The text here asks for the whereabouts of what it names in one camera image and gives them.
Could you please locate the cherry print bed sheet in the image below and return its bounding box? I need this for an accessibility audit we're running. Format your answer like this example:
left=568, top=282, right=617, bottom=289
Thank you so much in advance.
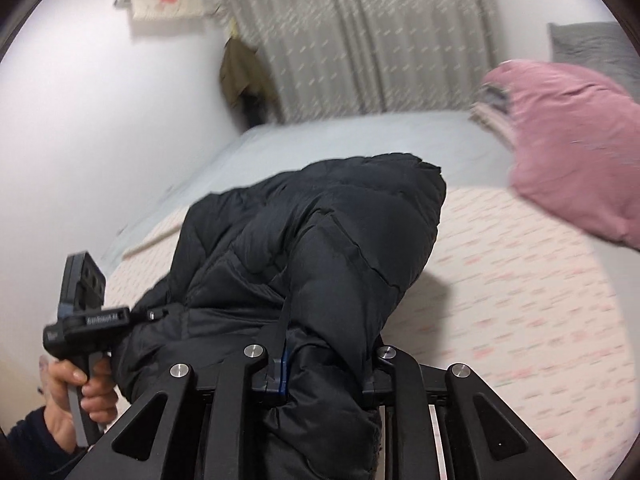
left=106, top=188, right=637, bottom=479

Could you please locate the person's left hand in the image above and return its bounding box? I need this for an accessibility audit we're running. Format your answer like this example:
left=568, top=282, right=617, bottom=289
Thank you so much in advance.
left=39, top=353, right=121, bottom=453

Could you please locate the black puffer jacket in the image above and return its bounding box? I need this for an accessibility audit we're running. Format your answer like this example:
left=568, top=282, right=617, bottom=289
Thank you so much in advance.
left=112, top=154, right=446, bottom=479

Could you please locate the pink velvet pillow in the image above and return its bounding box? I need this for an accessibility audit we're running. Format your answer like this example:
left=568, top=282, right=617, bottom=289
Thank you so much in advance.
left=484, top=60, right=639, bottom=248

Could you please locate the grey dotted curtain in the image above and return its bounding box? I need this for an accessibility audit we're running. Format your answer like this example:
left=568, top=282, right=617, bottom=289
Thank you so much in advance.
left=220, top=0, right=504, bottom=124

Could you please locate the grey quilted pillow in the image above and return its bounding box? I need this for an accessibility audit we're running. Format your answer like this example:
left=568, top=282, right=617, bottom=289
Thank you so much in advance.
left=548, top=22, right=640, bottom=101

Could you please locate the olive green hanging jacket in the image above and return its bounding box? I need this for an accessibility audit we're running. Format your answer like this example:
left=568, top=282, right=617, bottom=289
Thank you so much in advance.
left=219, top=37, right=279, bottom=129

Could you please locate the folded striped linens stack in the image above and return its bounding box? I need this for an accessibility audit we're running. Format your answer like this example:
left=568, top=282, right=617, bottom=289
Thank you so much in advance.
left=470, top=84, right=518, bottom=150

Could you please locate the dark blue left sleeve forearm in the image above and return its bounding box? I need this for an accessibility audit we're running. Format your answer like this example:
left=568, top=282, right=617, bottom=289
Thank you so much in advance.
left=1, top=408, right=86, bottom=479

